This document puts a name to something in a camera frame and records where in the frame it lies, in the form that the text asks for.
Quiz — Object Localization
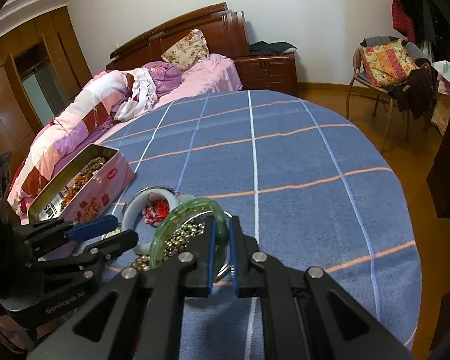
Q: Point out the wooden nightstand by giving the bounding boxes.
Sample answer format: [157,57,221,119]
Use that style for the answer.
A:
[235,53,297,96]

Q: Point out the wooden wardrobe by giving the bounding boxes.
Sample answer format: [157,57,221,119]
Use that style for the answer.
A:
[0,7,92,171]

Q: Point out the blue plaid tablecloth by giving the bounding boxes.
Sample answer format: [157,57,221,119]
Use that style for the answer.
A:
[102,90,422,348]

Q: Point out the bed with pink sheet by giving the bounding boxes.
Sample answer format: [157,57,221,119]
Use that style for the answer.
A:
[7,53,244,218]

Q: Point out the white jade bangle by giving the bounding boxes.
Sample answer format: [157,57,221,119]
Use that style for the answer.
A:
[121,186,180,232]

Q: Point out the metallic bead necklace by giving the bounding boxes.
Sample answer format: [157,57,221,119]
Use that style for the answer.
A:
[130,221,206,272]

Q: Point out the silver metal bangle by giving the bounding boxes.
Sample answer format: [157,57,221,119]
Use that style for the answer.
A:
[187,210,232,283]

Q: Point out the dark clothes on nightstand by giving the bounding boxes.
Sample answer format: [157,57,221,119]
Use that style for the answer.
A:
[249,41,296,56]

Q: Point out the pink patchwork quilt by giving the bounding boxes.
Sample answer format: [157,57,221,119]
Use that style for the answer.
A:
[7,67,158,216]

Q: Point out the colourful patchwork cushion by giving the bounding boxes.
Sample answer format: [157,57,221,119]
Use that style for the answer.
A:
[359,40,419,88]

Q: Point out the floral pillow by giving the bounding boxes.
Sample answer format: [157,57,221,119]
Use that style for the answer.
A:
[161,29,209,72]

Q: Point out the purple garment on bed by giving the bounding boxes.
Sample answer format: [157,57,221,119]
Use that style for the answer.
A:
[144,61,182,98]

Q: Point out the red garment on rack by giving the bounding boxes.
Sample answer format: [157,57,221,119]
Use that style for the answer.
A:
[392,0,417,43]

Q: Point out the wooden headboard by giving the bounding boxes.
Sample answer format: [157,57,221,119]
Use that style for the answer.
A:
[105,2,249,71]

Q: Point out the pink metal tin box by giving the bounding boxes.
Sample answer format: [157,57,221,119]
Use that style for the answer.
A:
[27,144,135,224]

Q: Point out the green jade bangle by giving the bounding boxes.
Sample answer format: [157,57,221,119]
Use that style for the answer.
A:
[148,197,230,269]

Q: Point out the red knot charm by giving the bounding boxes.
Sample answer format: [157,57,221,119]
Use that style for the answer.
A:
[141,193,170,227]

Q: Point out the wooden chair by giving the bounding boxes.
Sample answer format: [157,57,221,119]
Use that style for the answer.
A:
[345,37,437,151]

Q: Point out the brown wooden bead necklace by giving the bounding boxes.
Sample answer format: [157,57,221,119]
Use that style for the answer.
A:
[59,156,108,212]

